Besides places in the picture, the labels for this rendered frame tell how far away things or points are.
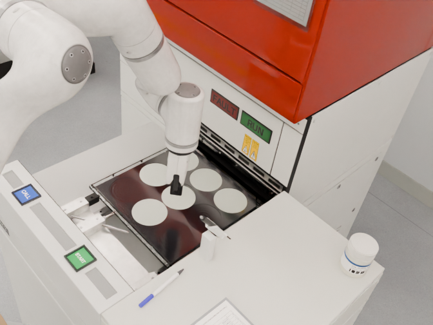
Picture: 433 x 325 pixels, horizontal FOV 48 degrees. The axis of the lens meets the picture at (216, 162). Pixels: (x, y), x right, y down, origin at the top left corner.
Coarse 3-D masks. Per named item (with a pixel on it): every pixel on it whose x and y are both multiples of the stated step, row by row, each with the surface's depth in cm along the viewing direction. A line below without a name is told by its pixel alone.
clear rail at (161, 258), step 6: (90, 186) 143; (96, 192) 141; (102, 198) 140; (108, 204) 138; (114, 210) 137; (120, 216) 136; (126, 222) 134; (132, 228) 133; (138, 234) 132; (144, 240) 131; (150, 246) 129; (156, 252) 128; (162, 258) 127; (168, 264) 126
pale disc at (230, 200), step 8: (216, 192) 147; (224, 192) 148; (232, 192) 148; (240, 192) 148; (216, 200) 145; (224, 200) 145; (232, 200) 146; (240, 200) 146; (224, 208) 143; (232, 208) 143; (240, 208) 144
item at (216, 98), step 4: (212, 92) 148; (212, 96) 149; (216, 96) 147; (220, 96) 146; (212, 100) 150; (216, 100) 148; (220, 100) 147; (224, 100) 145; (216, 104) 149; (220, 104) 147; (224, 104) 146; (228, 104) 145; (232, 104) 143; (224, 108) 147; (228, 108) 146; (232, 108) 144; (236, 108) 143; (228, 112) 146; (232, 112) 145; (236, 112) 143; (232, 116) 146
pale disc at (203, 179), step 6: (204, 168) 154; (192, 174) 152; (198, 174) 152; (204, 174) 152; (210, 174) 153; (216, 174) 153; (192, 180) 150; (198, 180) 150; (204, 180) 150; (210, 180) 151; (216, 180) 151; (198, 186) 148; (204, 186) 148; (210, 186) 149; (216, 186) 149
